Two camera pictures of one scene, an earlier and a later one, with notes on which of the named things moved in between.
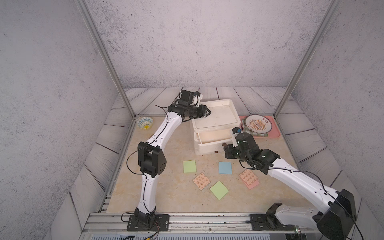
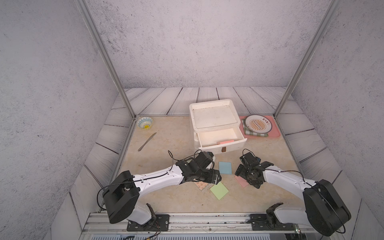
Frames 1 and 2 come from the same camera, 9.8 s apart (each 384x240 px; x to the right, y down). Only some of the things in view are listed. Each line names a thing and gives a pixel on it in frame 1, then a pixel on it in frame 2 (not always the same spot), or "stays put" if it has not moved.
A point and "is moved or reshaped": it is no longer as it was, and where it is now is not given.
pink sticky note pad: x=253 y=185 is moved or reshaped
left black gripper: x=200 y=112 to x=214 y=177
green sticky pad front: x=219 y=190 stays put
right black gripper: x=228 y=151 to x=241 y=171
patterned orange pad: x=201 y=181 stays put
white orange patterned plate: x=258 y=123 stays put
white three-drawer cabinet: x=210 y=132 stays put
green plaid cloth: x=246 y=130 stays put
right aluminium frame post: x=321 y=33 stays put
